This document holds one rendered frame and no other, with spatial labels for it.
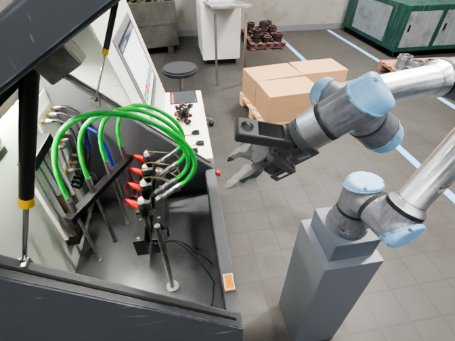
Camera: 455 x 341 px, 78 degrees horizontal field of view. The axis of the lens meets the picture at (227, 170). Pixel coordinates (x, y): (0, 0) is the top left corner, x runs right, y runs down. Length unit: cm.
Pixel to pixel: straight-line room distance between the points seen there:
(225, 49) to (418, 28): 327
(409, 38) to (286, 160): 567
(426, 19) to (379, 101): 574
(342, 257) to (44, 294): 94
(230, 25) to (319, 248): 419
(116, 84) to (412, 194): 99
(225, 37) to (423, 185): 435
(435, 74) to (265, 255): 157
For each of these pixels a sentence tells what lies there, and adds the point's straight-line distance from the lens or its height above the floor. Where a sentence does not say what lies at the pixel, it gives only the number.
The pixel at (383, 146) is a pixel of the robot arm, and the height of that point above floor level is 143.
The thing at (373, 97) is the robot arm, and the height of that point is 155.
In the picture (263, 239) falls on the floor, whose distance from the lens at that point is 216.
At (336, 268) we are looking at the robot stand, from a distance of 117.
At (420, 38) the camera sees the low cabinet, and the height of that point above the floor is 31.
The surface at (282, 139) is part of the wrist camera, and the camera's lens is 54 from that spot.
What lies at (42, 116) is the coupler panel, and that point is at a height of 131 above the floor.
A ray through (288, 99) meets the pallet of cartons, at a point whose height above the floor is 43.
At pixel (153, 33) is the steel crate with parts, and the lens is 557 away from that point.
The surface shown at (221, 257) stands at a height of 95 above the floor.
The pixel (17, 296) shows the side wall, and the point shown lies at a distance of 64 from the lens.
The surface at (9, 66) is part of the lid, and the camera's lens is 31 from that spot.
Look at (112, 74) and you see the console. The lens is 107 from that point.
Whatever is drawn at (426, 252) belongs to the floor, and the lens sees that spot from 252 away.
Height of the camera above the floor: 175
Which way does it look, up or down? 41 degrees down
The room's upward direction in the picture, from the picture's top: straight up
